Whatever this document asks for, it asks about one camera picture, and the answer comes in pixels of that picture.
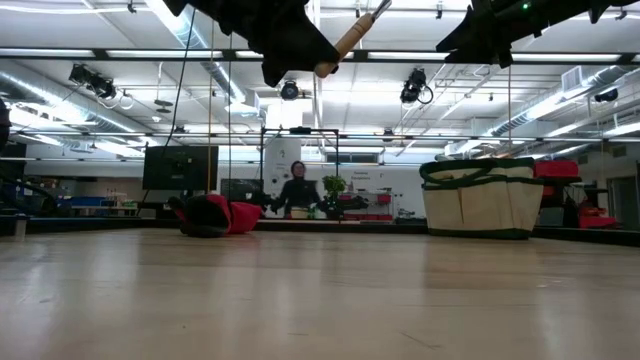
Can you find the black aluminium table frame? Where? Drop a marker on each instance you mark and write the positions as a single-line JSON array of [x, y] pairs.
[[375, 226]]

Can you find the shelf with red bins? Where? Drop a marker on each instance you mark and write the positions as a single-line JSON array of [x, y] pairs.
[[382, 199]]

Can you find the large black screen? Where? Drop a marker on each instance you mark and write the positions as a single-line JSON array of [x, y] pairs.
[[180, 167]]

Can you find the red box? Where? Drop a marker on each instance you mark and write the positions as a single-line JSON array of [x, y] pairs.
[[555, 169]]

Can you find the green potted background plant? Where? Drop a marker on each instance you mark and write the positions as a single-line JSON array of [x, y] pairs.
[[334, 184]]

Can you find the person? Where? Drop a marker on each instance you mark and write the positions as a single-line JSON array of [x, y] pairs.
[[298, 192]]

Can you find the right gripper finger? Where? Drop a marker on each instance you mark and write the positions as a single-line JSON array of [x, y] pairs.
[[487, 15], [475, 45]]

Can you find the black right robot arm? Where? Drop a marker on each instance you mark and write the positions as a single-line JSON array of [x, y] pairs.
[[615, 4]]

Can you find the red bin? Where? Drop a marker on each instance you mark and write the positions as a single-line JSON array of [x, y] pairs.
[[597, 221]]

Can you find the small black screen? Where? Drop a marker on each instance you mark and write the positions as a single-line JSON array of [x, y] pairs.
[[240, 187]]

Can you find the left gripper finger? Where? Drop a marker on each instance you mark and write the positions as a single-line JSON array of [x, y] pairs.
[[285, 40]]

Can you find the red and black gardening glove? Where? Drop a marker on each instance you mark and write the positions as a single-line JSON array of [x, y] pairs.
[[215, 215]]

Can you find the silver ceiling duct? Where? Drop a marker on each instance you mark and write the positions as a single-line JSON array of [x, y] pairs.
[[220, 75], [550, 106]]

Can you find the beige gardening bag green trim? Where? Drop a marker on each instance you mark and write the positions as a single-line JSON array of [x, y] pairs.
[[480, 210]]

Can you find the blue bins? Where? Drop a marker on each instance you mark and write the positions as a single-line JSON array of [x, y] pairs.
[[85, 201]]

